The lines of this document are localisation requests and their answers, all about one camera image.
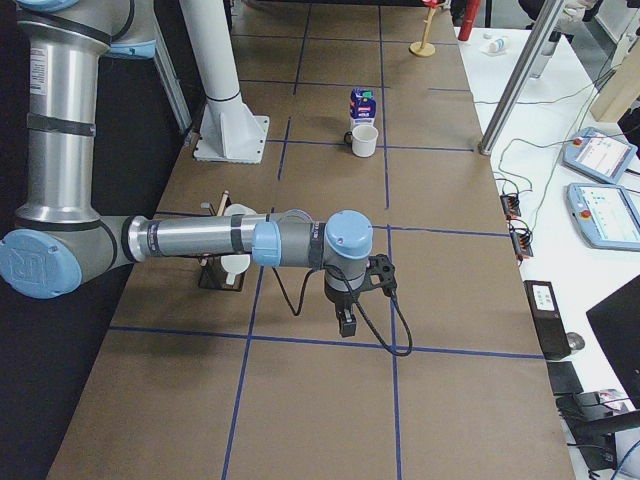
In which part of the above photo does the red bottle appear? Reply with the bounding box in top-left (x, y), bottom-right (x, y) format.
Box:
top-left (458, 0), bottom-right (481, 42)

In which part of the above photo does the black monitor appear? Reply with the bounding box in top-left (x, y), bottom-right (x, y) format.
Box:
top-left (587, 284), bottom-right (639, 406)

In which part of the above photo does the teach pendant near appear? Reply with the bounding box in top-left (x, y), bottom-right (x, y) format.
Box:
top-left (566, 183), bottom-right (639, 252)

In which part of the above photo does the aluminium frame post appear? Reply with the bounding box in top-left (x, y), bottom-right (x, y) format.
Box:
top-left (478, 0), bottom-right (565, 156)

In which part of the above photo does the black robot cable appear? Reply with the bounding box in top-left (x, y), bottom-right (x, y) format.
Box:
top-left (272, 259), bottom-right (414, 357)

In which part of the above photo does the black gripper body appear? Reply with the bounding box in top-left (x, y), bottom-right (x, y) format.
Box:
top-left (324, 281), bottom-right (360, 314)

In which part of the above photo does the black box with label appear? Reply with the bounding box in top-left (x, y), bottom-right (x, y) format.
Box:
top-left (523, 280), bottom-right (571, 360)

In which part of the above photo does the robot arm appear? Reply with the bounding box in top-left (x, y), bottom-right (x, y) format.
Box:
top-left (1, 1), bottom-right (374, 337)

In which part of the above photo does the blue white milk carton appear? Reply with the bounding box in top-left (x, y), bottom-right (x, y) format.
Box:
top-left (349, 88), bottom-right (377, 131)

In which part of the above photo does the white ribbed mug left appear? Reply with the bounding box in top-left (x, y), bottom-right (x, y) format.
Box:
top-left (223, 203), bottom-right (257, 217)

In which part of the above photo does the teach pendant far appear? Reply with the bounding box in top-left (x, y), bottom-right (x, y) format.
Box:
top-left (562, 127), bottom-right (637, 184)

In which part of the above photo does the black wire mug rack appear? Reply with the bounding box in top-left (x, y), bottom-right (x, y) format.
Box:
top-left (198, 190), bottom-right (248, 292)

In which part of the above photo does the white smiley mug black handle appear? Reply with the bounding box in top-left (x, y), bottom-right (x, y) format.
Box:
top-left (343, 124), bottom-right (379, 158)

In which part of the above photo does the white ribbed HOME mug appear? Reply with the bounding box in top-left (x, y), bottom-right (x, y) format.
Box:
top-left (220, 254), bottom-right (251, 286)

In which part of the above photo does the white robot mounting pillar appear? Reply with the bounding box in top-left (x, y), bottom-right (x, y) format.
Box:
top-left (180, 0), bottom-right (270, 164)

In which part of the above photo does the white tube bottle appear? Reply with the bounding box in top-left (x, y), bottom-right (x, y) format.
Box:
top-left (481, 36), bottom-right (511, 56)

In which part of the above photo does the wooden mug tree stand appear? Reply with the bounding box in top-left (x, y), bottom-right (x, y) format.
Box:
top-left (409, 0), bottom-right (441, 58)

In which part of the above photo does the teach pendant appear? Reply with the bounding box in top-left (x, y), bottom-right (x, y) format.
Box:
top-left (566, 183), bottom-right (639, 252)
top-left (562, 127), bottom-right (637, 184)

